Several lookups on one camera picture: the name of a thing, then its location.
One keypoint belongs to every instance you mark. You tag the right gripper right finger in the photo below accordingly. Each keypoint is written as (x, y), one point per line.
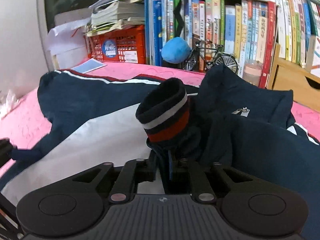
(251, 205)

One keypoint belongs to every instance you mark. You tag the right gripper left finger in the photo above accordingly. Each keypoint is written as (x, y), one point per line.
(75, 204)

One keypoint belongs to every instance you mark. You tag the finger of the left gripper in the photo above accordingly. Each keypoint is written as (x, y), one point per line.
(6, 148)

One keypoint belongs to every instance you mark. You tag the white and navy jacket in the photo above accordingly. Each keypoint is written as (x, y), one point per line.
(224, 120)

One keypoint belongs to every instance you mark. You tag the light blue notebook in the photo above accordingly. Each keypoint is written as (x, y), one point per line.
(88, 66)

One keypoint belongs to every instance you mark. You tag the wooden drawer organizer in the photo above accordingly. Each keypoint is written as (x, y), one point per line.
(285, 75)

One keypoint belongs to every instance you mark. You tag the small clear plastic jar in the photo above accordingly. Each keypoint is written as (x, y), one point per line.
(252, 72)

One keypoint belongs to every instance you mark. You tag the red plastic crate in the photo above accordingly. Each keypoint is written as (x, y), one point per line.
(126, 45)

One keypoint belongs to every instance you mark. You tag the miniature black bicycle model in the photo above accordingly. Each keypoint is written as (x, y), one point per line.
(206, 55)

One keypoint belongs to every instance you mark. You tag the white pencil pattern box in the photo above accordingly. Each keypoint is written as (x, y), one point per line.
(313, 56)

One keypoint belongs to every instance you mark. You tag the blue plush ball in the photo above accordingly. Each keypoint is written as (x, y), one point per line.
(176, 51)

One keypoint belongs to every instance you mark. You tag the stack of papers and booklets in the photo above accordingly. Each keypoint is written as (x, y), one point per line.
(110, 15)

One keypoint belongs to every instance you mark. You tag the row of upright books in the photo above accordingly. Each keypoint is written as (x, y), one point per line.
(246, 28)

